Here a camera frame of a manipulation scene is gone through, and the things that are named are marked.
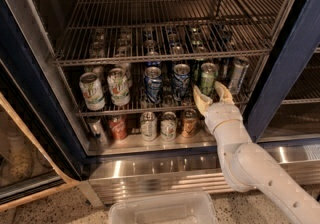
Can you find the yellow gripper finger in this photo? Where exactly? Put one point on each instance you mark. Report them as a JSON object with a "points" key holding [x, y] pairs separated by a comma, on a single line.
{"points": [[202, 101], [223, 92]]}

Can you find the blue can right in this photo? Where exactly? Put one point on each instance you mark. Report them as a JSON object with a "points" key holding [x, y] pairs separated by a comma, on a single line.
{"points": [[180, 81]]}

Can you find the upper wire shelf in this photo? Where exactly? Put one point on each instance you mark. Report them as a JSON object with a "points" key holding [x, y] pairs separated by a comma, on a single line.
{"points": [[109, 31]]}

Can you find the middle wire shelf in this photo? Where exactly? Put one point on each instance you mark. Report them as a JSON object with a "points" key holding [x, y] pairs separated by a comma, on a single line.
{"points": [[139, 101]]}

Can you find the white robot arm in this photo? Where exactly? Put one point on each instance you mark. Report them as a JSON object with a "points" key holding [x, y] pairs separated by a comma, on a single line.
{"points": [[246, 165]]}

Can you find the white green can far left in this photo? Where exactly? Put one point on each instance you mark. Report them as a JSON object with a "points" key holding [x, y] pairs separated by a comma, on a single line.
{"points": [[92, 92]]}

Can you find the orange brown can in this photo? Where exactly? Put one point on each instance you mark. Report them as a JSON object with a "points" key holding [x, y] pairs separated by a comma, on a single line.
{"points": [[189, 123]]}

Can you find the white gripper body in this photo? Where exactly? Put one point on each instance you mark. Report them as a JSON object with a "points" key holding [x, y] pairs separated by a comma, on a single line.
{"points": [[220, 115]]}

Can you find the wire shelf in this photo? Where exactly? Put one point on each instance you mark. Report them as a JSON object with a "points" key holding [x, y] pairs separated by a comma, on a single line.
{"points": [[109, 31], [139, 101]]}

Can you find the silver can bottom left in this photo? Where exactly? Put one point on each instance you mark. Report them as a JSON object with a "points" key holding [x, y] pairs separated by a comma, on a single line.
{"points": [[96, 127]]}

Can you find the red soda can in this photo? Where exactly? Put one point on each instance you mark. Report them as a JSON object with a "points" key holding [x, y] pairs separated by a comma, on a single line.
{"points": [[117, 125]]}

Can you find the blue can left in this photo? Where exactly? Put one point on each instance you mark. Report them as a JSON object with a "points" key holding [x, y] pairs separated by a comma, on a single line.
{"points": [[153, 84]]}

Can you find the silver can right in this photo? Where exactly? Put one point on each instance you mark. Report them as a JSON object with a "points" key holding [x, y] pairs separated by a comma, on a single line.
{"points": [[239, 70]]}

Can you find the blue can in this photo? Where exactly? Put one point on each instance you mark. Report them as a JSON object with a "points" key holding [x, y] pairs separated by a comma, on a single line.
{"points": [[153, 84], [180, 81]]}

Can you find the stainless steel fridge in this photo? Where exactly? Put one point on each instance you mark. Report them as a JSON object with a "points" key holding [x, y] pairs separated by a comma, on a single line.
{"points": [[279, 100]]}

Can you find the green soda can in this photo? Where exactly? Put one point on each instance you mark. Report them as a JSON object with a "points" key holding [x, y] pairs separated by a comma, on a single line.
{"points": [[209, 73]]}

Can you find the silver green can bottom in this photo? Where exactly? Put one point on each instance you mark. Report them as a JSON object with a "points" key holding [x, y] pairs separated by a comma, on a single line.
{"points": [[148, 126]]}

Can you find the clear plastic bin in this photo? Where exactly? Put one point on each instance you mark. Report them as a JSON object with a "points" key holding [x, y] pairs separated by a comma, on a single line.
{"points": [[178, 208]]}

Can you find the open glass fridge door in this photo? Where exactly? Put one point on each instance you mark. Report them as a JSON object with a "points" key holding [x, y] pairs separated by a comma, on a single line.
{"points": [[30, 168]]}

